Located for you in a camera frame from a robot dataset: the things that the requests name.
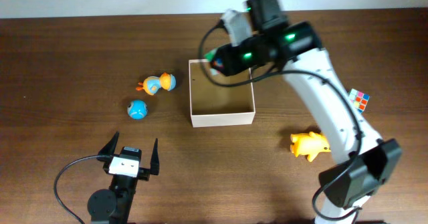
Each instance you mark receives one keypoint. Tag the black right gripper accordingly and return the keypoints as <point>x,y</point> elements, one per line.
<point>224,61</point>

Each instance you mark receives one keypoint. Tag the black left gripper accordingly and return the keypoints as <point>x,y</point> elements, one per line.
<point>144,172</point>

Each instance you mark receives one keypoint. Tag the Rubik's cube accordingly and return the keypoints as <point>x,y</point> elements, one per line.
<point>358,99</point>
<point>216,63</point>

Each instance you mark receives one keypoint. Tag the yellow dog toy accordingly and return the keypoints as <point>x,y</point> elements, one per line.
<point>309,145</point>

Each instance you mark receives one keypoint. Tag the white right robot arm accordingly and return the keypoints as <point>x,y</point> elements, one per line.
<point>364,160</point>

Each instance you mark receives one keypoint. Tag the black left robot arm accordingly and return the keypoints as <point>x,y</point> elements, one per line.
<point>113,205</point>

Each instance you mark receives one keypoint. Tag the blue ball toy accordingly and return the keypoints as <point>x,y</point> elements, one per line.
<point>137,109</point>

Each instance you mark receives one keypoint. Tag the pink cardboard box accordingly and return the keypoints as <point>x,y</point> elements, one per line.
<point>212,105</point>

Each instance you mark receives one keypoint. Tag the orange blue duck toy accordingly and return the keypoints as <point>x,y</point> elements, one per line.
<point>152,84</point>

